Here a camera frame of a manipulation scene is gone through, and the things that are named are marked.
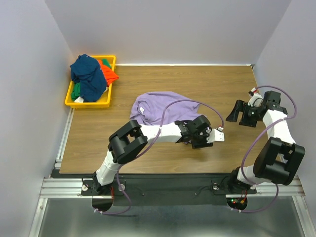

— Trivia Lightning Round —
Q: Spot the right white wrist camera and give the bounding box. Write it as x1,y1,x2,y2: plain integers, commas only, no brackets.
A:
247,87,263,107

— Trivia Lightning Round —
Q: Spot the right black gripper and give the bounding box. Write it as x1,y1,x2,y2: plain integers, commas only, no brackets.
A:
225,99,261,127

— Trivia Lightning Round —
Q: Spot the aluminium frame rail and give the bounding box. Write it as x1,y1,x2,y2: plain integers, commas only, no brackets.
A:
39,109,82,198

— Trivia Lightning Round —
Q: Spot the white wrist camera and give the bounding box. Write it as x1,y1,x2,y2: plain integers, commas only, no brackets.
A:
247,87,263,107
206,126,225,144

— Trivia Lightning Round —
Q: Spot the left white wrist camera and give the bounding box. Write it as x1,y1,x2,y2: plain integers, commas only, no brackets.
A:
206,126,225,144

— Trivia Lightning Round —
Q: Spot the yellow plastic bin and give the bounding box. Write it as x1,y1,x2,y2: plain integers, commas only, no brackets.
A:
65,55,116,109

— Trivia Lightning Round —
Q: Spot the navy blue t shirt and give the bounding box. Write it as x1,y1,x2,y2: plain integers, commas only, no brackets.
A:
70,53,107,102

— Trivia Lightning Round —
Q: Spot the white cloth piece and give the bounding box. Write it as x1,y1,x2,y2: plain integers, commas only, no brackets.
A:
74,97,84,103

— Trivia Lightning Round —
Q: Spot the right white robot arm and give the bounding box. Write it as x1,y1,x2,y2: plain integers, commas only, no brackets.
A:
226,88,305,193

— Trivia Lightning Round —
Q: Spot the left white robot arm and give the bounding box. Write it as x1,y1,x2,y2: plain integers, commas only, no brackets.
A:
92,115,215,195

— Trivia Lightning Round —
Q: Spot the lavender t shirt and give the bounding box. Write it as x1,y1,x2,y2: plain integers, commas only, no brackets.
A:
130,91,200,125

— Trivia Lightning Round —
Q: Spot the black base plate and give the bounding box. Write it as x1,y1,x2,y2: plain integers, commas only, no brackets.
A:
50,173,257,208

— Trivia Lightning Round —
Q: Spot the orange t shirt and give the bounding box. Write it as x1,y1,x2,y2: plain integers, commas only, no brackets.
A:
97,59,119,86

